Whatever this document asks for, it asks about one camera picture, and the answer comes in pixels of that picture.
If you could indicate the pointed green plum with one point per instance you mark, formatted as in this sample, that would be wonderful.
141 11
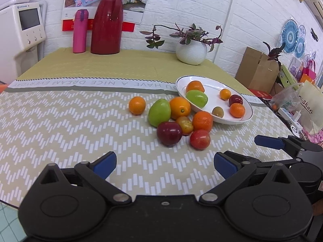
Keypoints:
159 112

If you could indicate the red thermos jug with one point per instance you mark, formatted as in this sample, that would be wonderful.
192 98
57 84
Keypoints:
106 30

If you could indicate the round green plum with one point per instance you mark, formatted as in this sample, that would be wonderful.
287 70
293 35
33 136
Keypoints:
196 98

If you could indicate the orange tangerine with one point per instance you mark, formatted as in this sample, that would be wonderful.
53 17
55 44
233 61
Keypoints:
202 121
237 110

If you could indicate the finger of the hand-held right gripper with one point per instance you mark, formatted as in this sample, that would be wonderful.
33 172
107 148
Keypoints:
267 162
268 142

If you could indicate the pink bag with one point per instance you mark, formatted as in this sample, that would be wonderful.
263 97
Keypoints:
311 66

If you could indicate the dark purple plant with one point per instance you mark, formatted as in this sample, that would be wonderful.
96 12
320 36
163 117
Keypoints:
275 53

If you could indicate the yellow red plum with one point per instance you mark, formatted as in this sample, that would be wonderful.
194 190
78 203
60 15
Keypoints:
184 125

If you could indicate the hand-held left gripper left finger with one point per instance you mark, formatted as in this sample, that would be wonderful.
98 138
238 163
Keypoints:
106 162

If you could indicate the large orange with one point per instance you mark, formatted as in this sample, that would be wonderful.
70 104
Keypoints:
180 107

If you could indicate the person's right forearm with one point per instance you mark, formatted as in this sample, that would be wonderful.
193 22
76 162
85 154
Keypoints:
317 208

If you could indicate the white wall conduit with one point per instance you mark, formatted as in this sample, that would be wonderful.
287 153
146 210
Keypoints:
228 12

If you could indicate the small dark red plum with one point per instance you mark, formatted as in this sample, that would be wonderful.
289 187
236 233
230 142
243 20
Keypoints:
235 100

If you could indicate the small blue wall plate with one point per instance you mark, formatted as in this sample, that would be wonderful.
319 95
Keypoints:
301 31

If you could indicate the red packet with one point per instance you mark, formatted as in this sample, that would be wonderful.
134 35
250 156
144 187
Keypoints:
261 94

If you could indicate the orange stool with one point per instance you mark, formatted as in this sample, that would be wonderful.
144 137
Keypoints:
2 88

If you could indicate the medium blue wall plate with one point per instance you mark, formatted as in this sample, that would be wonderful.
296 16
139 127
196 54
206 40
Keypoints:
300 46

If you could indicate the bright red plum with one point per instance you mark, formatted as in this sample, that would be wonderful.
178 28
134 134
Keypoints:
200 139

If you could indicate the white power strip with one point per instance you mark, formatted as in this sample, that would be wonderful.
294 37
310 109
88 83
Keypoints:
290 117

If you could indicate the large blue wall plate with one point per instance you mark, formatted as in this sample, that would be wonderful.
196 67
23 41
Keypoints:
290 35

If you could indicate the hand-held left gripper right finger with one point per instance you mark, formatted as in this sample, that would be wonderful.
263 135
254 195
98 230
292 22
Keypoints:
224 165

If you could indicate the clear plastic bag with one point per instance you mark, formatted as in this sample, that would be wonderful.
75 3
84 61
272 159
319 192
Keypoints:
285 97

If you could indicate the yellow orange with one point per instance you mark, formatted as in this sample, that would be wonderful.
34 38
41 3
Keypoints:
137 105

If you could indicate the pink bottle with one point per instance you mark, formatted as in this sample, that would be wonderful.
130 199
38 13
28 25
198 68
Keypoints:
80 35

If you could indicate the white dispenser with screen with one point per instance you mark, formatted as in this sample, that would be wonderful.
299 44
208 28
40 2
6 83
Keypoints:
15 45

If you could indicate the orange bag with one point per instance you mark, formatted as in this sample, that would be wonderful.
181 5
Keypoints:
306 78

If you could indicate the purple plant in white pot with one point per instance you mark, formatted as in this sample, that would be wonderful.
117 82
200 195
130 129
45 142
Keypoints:
191 53

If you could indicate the green box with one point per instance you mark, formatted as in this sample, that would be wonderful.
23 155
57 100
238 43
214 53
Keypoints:
287 77

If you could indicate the white plate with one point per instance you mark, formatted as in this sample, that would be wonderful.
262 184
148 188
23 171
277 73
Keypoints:
214 87

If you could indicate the cardboard box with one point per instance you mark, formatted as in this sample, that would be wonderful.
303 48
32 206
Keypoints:
254 73

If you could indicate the large dark red plum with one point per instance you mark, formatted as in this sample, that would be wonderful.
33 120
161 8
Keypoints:
169 133

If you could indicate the beige paper bag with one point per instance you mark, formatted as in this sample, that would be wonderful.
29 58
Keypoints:
311 111

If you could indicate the red paper strip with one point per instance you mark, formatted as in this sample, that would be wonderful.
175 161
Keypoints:
128 26

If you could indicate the deep orange orange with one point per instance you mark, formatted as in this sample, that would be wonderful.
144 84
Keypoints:
195 86

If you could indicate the small olive brown plum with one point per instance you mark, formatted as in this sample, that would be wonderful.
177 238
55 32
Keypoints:
217 112

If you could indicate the small orange kumquat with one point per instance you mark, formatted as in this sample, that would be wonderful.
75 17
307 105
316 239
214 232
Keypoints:
225 94

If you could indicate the black wall item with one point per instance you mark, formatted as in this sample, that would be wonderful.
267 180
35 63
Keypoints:
314 34

